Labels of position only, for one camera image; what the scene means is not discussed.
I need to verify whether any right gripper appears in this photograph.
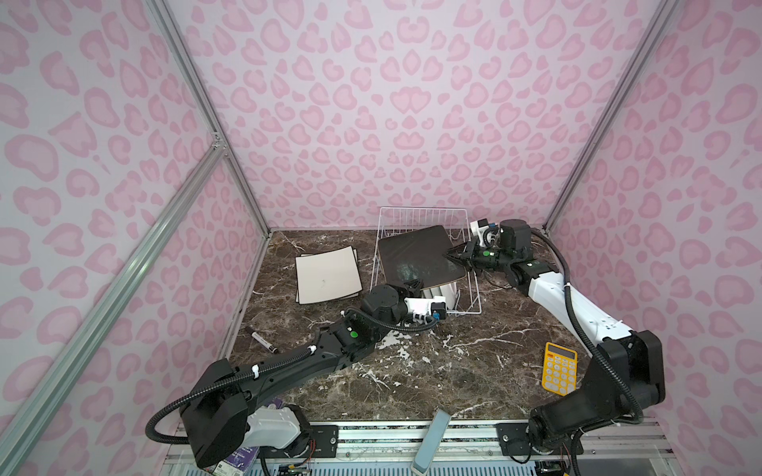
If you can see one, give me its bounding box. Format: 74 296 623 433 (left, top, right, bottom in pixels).
441 237 514 278

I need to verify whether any white round plate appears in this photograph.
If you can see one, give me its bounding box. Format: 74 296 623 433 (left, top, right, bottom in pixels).
441 282 460 311
438 283 458 311
422 288 441 299

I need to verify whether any black square plate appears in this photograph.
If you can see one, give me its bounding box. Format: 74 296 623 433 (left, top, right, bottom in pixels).
378 225 466 289

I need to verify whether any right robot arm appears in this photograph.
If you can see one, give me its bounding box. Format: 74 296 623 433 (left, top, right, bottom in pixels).
446 219 666 456

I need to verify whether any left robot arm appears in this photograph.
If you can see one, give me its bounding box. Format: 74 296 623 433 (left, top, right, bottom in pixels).
180 281 423 468

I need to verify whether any grey-blue phone-like device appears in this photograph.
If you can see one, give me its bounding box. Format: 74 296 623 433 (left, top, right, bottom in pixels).
411 409 450 476

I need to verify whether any yellow calculator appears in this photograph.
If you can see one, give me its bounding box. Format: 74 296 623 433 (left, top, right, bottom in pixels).
541 342 577 396

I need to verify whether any black marker pen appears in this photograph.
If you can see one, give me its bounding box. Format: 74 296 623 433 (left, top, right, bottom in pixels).
244 325 279 354

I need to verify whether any purple booklet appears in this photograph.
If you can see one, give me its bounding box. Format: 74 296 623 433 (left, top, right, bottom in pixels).
208 399 294 476

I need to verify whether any white wire dish rack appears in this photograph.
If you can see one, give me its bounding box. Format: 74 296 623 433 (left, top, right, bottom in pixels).
370 206 482 315

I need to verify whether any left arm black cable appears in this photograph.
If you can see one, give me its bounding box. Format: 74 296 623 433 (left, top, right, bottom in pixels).
144 305 439 446

